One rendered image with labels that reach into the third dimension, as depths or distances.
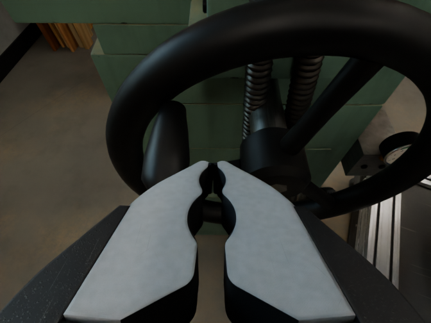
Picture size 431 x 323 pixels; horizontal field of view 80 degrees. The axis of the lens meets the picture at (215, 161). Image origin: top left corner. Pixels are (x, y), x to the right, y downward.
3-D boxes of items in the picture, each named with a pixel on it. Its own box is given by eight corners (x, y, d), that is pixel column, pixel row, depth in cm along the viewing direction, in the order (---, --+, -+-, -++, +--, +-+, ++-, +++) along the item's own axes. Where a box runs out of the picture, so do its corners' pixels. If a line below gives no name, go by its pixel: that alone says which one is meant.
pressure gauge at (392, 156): (371, 171, 47) (397, 145, 40) (364, 154, 49) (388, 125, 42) (405, 172, 47) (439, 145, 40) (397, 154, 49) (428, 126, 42)
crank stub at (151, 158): (197, 194, 13) (167, 207, 15) (201, 110, 16) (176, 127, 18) (156, 177, 12) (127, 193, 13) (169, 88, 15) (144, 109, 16)
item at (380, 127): (345, 177, 54) (364, 156, 47) (331, 131, 61) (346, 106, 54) (385, 177, 54) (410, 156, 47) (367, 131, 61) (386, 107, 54)
